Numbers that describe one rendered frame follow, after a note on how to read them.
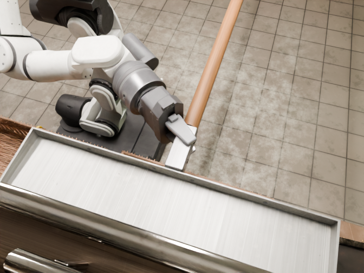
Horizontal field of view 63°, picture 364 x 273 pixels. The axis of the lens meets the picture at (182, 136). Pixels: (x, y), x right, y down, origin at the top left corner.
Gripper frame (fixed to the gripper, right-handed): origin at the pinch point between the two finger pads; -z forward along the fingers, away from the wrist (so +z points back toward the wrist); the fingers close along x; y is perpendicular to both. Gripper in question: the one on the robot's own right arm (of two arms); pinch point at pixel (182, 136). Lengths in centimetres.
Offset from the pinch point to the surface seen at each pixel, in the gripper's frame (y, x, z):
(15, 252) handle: -23.4, 26.6, -12.8
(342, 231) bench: 44, -62, -38
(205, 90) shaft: 9.6, 1.3, 5.1
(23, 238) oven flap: -24.2, 21.1, -9.7
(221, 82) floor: 94, -120, 75
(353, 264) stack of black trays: 26, -37, -41
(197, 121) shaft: 4.0, 1.0, 0.5
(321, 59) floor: 171, -120, 45
